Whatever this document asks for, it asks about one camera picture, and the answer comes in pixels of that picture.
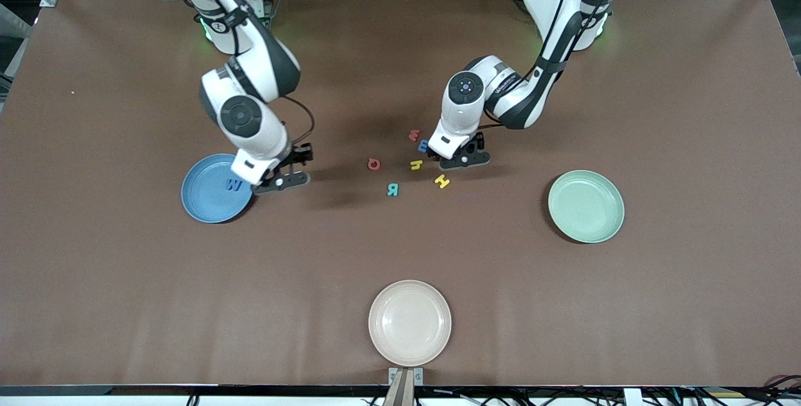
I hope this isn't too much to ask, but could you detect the blue plate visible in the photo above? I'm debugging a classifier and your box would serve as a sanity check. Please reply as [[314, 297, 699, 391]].
[[181, 153, 255, 224]]

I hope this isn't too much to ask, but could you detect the green plate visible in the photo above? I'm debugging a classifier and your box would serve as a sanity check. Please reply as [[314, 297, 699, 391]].
[[548, 170, 625, 244]]

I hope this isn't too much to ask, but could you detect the beige plate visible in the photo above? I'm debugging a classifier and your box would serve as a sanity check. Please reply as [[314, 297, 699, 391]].
[[368, 280, 452, 367]]

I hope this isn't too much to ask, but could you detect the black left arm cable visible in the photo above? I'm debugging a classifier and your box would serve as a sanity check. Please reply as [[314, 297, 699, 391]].
[[479, 0, 626, 128]]

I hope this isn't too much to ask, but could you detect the metal table edge bracket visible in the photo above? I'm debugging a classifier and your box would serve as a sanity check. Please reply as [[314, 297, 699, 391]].
[[388, 367, 424, 406]]

